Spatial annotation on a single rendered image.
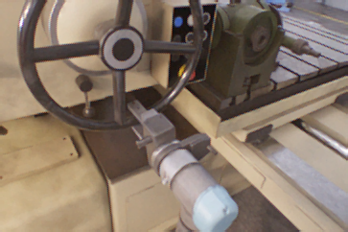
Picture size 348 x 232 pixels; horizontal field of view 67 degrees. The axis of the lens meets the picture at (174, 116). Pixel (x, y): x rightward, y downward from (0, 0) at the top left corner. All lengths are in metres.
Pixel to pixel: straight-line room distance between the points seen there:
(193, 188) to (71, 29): 0.40
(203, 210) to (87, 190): 0.80
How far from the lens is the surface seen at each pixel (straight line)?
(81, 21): 0.61
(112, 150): 1.30
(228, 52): 0.96
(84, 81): 0.76
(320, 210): 1.16
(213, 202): 0.45
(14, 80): 0.77
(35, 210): 1.19
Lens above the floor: 1.52
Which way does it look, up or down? 37 degrees down
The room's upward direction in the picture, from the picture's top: 5 degrees clockwise
